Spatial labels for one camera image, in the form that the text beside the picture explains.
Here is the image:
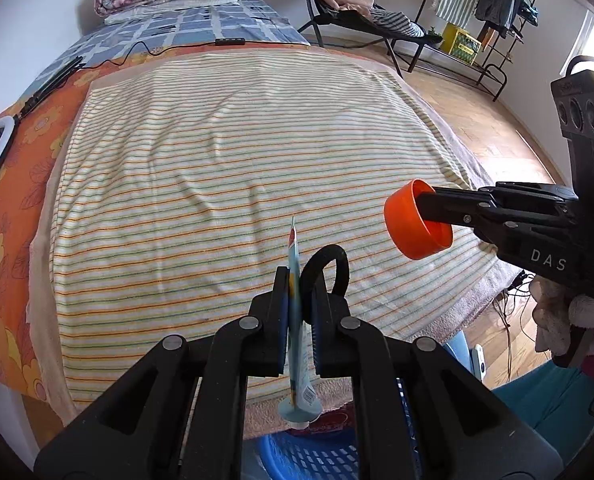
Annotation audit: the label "striped garment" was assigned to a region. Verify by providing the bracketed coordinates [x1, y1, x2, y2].
[367, 5, 425, 38]

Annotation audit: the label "red tissue box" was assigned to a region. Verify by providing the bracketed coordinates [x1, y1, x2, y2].
[307, 407, 355, 433]

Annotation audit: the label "striped yellow blanket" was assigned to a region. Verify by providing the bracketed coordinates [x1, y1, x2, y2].
[47, 52, 483, 411]

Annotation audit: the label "teal squeeze tube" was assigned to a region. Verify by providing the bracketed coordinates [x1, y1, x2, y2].
[278, 216, 320, 430]

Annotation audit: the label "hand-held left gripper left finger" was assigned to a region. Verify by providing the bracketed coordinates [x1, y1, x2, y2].
[34, 265, 290, 480]

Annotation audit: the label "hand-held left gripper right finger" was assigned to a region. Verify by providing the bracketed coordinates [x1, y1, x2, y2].
[304, 275, 563, 480]

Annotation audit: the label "teal trousers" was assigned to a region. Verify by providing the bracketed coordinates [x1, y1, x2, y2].
[492, 360, 594, 441]

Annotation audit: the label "blue plastic basket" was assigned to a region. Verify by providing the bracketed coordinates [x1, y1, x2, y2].
[254, 380, 423, 480]

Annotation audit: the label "dark hanging clothes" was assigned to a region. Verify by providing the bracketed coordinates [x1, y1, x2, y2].
[474, 0, 523, 38]

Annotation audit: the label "black ring light stand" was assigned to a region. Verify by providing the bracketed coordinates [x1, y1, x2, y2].
[19, 55, 85, 121]

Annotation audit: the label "window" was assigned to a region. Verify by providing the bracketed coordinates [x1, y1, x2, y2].
[562, 10, 594, 81]

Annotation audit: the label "yellow plastic crate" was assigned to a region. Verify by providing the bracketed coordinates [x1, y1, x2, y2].
[439, 22, 483, 63]

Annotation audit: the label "orange plastic cap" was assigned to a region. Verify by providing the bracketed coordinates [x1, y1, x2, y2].
[383, 179, 454, 260]

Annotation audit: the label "person's right hand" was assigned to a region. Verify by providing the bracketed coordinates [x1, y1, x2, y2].
[531, 280, 594, 357]

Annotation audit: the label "orange floral bed sheet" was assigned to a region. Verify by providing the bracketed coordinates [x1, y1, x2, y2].
[0, 57, 102, 396]

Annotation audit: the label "blue checked bed sheet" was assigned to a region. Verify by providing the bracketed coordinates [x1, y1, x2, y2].
[27, 0, 310, 86]

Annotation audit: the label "black cable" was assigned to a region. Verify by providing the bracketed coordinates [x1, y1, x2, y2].
[82, 40, 278, 68]

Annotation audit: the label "striped bed cloth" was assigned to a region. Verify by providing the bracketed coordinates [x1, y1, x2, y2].
[29, 47, 525, 421]

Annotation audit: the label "black strap loop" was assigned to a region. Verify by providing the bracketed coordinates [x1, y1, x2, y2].
[299, 245, 350, 306]

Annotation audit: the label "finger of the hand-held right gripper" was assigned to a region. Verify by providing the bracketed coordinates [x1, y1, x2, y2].
[419, 182, 578, 209]
[422, 201, 574, 257]

